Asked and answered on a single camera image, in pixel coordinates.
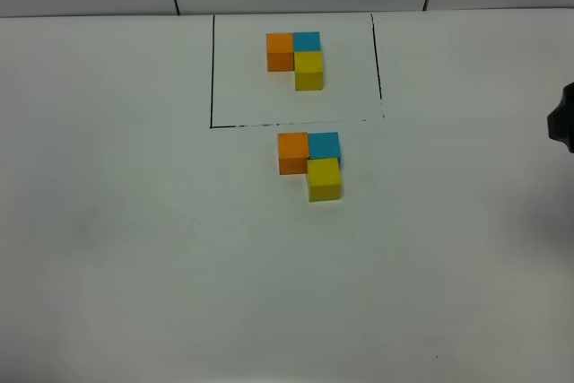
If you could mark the orange template block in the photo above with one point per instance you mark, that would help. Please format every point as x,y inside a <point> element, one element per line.
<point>279,52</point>

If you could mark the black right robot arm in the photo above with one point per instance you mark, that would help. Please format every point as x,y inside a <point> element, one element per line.
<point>560,121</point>

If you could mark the yellow template block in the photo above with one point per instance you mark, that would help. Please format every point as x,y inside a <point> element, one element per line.
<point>309,71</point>

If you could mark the blue template block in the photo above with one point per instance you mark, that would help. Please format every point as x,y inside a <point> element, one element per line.
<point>306,41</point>

